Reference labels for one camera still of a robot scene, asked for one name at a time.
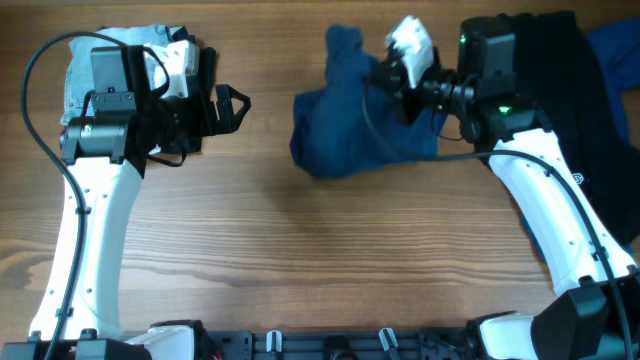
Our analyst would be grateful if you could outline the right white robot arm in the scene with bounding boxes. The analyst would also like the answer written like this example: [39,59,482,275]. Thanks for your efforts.
[370,16,639,359]

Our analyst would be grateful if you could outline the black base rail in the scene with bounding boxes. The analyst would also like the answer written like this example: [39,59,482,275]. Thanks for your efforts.
[208,328,491,360]

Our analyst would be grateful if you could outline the folded light blue jeans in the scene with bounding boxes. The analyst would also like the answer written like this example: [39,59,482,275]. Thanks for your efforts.
[60,24,185,126]

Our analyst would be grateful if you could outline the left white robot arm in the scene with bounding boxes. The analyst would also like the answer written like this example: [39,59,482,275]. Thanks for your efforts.
[3,40,251,359]

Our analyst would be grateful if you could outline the navy blue shorts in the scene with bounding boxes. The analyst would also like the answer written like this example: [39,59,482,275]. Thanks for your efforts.
[290,24,447,178]

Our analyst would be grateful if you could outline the folded black garment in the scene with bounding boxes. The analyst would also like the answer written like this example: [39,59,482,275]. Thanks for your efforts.
[147,36,217,155]

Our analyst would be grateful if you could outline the black pants pile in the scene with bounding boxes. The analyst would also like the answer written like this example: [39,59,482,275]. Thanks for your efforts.
[492,9,640,246]

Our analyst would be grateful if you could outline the blue garment under pile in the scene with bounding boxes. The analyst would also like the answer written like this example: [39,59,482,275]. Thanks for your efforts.
[519,17,640,261]

